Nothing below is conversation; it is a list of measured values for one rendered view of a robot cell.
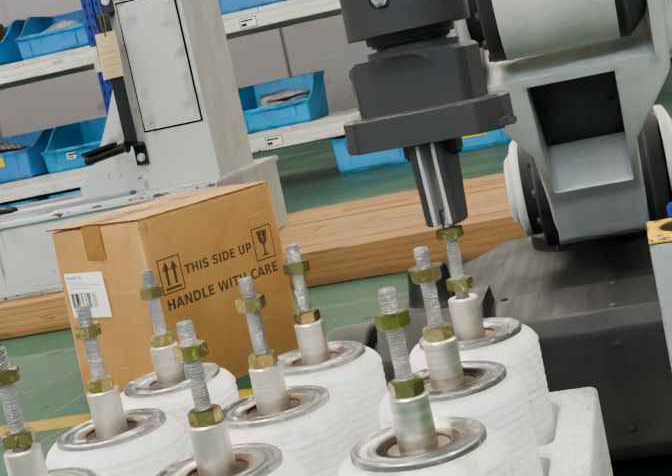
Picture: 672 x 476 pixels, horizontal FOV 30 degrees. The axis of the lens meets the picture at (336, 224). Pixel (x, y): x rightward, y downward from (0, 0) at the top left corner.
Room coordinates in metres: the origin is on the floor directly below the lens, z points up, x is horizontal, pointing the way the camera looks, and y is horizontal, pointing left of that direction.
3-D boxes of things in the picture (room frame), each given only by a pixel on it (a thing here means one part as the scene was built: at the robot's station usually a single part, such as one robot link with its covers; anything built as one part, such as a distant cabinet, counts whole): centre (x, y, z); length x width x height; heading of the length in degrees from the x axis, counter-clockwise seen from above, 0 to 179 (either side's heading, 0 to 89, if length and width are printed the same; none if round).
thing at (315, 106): (5.78, 0.13, 0.36); 0.50 x 0.38 x 0.21; 168
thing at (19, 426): (0.72, 0.21, 0.30); 0.01 x 0.01 x 0.08
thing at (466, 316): (0.89, -0.08, 0.26); 0.02 x 0.02 x 0.03
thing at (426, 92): (0.89, -0.08, 0.46); 0.13 x 0.10 x 0.12; 64
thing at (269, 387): (0.81, 0.07, 0.26); 0.02 x 0.02 x 0.03
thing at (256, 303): (0.81, 0.07, 0.32); 0.02 x 0.02 x 0.01; 11
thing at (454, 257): (0.89, -0.08, 0.31); 0.01 x 0.01 x 0.08
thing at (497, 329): (0.89, -0.08, 0.25); 0.08 x 0.08 x 0.01
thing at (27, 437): (0.72, 0.21, 0.29); 0.02 x 0.02 x 0.01; 3
